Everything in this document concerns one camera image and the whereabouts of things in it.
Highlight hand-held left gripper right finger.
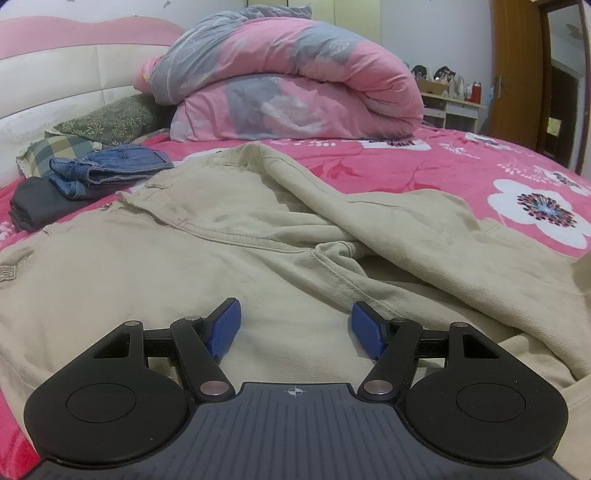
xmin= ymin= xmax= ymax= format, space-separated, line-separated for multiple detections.
xmin=351 ymin=301 xmax=502 ymax=401

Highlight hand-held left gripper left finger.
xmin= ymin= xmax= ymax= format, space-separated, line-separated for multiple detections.
xmin=92 ymin=298 xmax=242 ymax=401

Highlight beige pants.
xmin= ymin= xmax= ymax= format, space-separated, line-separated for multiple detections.
xmin=0 ymin=143 xmax=591 ymax=480

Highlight pink floral blanket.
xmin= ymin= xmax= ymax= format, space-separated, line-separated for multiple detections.
xmin=0 ymin=124 xmax=591 ymax=480

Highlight folded blue jeans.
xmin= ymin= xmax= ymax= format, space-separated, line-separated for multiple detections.
xmin=48 ymin=144 xmax=175 ymax=200

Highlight folded dark grey garment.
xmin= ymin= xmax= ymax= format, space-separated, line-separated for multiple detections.
xmin=9 ymin=176 xmax=100 ymax=233

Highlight white desk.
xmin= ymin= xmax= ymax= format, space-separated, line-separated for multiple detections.
xmin=418 ymin=92 xmax=488 ymax=130

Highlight green leaf-patterned pillow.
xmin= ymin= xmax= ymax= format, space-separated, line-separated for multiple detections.
xmin=53 ymin=95 xmax=162 ymax=146

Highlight plaid pillow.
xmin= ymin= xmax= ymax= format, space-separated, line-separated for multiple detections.
xmin=16 ymin=134 xmax=100 ymax=178

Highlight cardboard box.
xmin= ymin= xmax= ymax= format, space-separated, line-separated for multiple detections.
xmin=416 ymin=78 xmax=451 ymax=96

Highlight pink grey floral quilt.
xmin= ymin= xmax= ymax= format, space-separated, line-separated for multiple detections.
xmin=134 ymin=4 xmax=424 ymax=143

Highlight group of desk figurines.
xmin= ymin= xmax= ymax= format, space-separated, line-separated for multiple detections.
xmin=411 ymin=64 xmax=472 ymax=99

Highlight pink white padded headboard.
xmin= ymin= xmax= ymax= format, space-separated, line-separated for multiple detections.
xmin=0 ymin=16 xmax=185 ymax=188

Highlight brown wooden door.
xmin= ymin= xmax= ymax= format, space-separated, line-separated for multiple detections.
xmin=489 ymin=0 xmax=555 ymax=160

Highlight pale yellow wardrobe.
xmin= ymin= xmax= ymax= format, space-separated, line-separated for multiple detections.
xmin=286 ymin=0 xmax=384 ymax=47

